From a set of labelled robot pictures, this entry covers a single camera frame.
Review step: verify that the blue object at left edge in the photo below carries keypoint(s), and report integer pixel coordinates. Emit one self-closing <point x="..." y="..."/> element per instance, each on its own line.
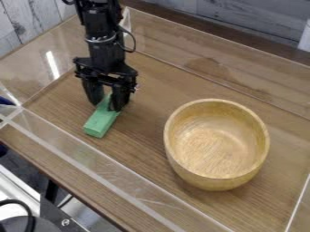
<point x="5" y="101"/>

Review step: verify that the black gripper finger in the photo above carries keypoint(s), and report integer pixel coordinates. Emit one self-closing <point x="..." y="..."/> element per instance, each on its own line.
<point x="119" y="97"/>
<point x="93" y="91"/>

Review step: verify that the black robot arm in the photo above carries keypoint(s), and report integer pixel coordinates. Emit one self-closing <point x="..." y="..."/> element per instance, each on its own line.
<point x="100" y="17"/>

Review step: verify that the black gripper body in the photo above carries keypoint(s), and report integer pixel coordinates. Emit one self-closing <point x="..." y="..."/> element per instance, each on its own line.
<point x="104" y="64"/>

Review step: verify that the green rectangular block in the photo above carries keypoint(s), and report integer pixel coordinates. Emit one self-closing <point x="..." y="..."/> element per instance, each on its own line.
<point x="100" y="120"/>

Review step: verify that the wooden brown bowl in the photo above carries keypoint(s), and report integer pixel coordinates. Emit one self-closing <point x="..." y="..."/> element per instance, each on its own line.
<point x="216" y="143"/>

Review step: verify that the clear acrylic enclosure wall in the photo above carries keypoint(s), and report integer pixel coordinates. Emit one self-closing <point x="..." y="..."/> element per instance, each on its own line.
<point x="119" y="174"/>

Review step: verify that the black table leg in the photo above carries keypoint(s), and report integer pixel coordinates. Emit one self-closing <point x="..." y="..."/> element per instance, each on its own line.
<point x="50" y="191"/>

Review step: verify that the black metal bracket with screw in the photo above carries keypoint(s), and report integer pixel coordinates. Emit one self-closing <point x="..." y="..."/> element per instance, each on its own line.
<point x="53" y="220"/>

